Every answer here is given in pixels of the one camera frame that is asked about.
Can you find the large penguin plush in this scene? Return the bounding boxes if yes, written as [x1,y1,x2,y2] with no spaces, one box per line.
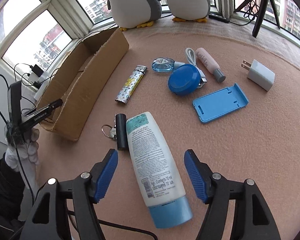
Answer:
[107,0,162,31]

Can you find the black cylinder with key ring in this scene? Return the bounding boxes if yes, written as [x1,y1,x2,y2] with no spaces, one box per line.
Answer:
[101,113,128,151]

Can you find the white usb wall charger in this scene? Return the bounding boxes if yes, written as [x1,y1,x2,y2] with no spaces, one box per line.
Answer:
[241,60,275,92]

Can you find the white lotion tube blue cap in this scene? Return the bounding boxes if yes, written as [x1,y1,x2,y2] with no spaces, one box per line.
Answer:
[126,112,193,229]

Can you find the white charger brick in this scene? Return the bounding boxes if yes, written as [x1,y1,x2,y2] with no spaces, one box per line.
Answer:
[26,73,39,83]

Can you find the pink tube grey cap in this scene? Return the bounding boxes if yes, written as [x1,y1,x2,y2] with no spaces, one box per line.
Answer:
[195,48,226,83]

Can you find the patterned cigarette lighter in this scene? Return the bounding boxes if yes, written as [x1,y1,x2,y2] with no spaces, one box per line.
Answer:
[115,65,147,104]

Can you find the white usb cable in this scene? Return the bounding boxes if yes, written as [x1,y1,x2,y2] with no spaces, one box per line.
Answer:
[184,47,208,90]

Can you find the cardboard box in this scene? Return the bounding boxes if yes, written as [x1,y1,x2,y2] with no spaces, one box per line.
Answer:
[38,28,129,141]

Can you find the black inline cable remote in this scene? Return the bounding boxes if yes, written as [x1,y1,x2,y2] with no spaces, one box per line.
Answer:
[209,13,230,23]

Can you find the blue round case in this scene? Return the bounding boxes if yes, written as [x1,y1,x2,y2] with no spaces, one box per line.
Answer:
[168,64,201,96]

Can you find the black tripod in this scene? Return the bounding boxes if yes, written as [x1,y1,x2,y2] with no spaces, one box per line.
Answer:
[234,0,281,38]

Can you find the blue correction tape dispenser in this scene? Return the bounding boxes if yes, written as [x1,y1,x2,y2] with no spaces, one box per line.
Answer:
[152,57,185,73]

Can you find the white power strip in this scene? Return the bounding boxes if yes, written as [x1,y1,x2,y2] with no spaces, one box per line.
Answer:
[33,78,50,102]

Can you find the black charger brick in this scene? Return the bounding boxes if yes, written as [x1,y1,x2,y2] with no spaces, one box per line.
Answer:
[30,64,44,77]

